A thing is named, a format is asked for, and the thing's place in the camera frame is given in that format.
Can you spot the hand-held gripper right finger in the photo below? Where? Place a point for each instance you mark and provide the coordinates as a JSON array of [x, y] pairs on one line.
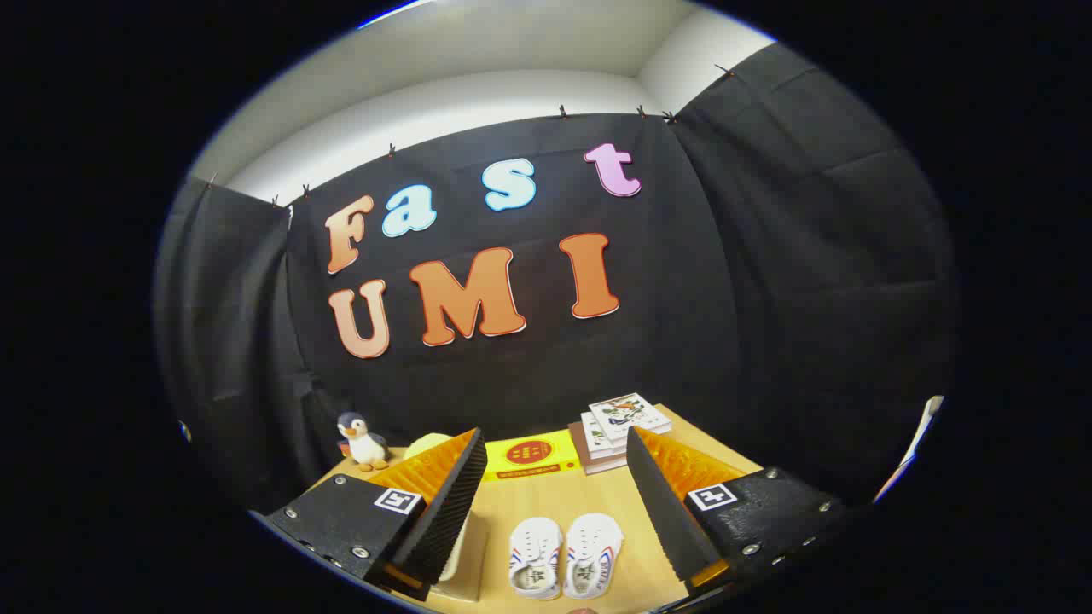
[[665, 512]]

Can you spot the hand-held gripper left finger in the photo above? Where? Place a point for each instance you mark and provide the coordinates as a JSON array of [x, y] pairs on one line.
[[444, 512]]

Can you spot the cream fabric storage box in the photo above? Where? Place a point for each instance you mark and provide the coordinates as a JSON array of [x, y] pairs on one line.
[[469, 554]]

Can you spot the white shoe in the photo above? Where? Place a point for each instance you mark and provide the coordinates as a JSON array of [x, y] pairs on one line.
[[593, 550], [536, 554]]

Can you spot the yellow round plush toy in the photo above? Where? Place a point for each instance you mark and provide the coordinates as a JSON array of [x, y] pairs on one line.
[[425, 445]]

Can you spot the penguin plush toy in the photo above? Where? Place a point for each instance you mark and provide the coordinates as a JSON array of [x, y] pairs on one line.
[[367, 445]]

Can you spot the white illustrated book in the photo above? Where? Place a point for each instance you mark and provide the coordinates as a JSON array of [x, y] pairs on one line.
[[630, 415], [595, 437]]

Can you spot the yellow book with red label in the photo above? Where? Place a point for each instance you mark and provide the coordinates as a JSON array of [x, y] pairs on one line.
[[529, 454]]

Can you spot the black backdrop cloth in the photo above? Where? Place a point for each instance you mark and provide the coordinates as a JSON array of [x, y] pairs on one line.
[[682, 298]]

